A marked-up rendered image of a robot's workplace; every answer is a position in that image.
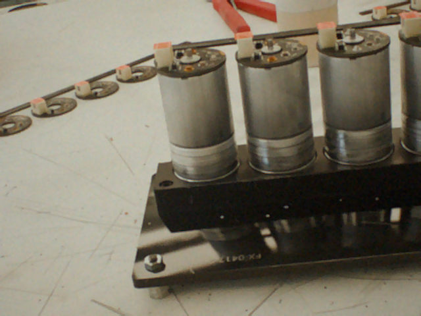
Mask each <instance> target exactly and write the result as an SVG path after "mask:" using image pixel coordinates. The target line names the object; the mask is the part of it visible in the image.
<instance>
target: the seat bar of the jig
mask: <svg viewBox="0 0 421 316"><path fill-rule="evenodd" d="M392 134H393V153H392V154H391V156H389V157H388V158H387V159H384V160H383V161H380V162H378V163H373V164H371V165H360V166H351V165H341V164H338V163H334V162H332V161H330V160H329V159H327V158H326V157H325V152H324V135H321V136H314V148H315V157H316V159H315V161H314V162H313V163H312V164H311V165H309V166H308V167H306V168H304V169H301V170H299V171H295V172H291V173H287V174H266V173H262V172H258V171H255V170H254V169H252V168H251V167H250V166H249V158H248V152H247V144H239V145H237V150H238V155H239V168H238V169H237V170H236V171H235V172H233V173H232V174H230V175H229V176H226V177H224V178H221V179H218V180H214V181H210V182H186V181H183V180H180V179H179V178H177V177H176V176H175V175H174V167H173V164H172V160H171V161H169V162H164V163H158V165H157V171H156V176H155V182H154V186H153V194H154V198H155V203H156V207H157V213H158V214H161V213H174V212H180V211H193V210H200V209H212V208H218V207H231V206H237V205H250V204H256V203H269V202H275V201H288V200H294V199H307V198H319V197H332V196H344V195H351V194H363V193H370V192H382V191H388V190H401V189H407V188H420V187H421V155H417V154H413V153H411V152H409V151H407V150H405V149H404V148H403V147H402V146H401V127H399V128H392Z"/></svg>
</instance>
